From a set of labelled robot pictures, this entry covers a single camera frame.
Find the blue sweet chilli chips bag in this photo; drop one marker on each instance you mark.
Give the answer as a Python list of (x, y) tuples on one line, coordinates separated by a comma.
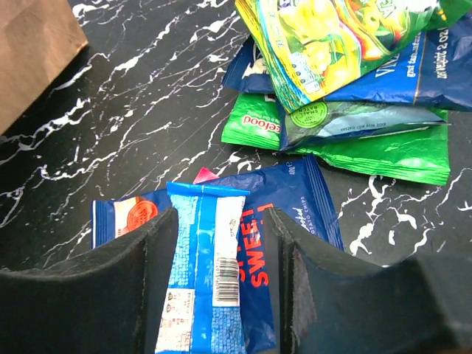
[(297, 188)]

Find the yellow green snack bag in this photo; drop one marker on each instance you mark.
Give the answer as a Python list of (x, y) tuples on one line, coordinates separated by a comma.
[(312, 48)]

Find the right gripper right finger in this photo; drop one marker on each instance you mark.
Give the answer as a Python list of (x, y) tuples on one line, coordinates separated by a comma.
[(327, 301)]

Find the light blue wafer packet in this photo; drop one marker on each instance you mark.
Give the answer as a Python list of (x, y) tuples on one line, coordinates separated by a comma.
[(201, 312)]

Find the green cassava chips bag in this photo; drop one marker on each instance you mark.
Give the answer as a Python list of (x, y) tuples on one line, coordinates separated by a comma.
[(419, 156)]

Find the brown paper bag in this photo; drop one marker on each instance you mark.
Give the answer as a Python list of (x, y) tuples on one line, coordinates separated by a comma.
[(39, 39)]

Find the red snack packet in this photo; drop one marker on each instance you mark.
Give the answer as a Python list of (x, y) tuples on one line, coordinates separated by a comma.
[(204, 175)]

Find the dark blue potato chips bag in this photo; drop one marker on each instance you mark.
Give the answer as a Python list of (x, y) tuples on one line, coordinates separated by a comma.
[(433, 70)]

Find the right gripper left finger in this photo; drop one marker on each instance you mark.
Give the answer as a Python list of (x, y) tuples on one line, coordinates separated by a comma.
[(107, 300)]

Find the blue Burts chips bag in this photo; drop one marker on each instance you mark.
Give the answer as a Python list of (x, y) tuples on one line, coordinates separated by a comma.
[(320, 122)]

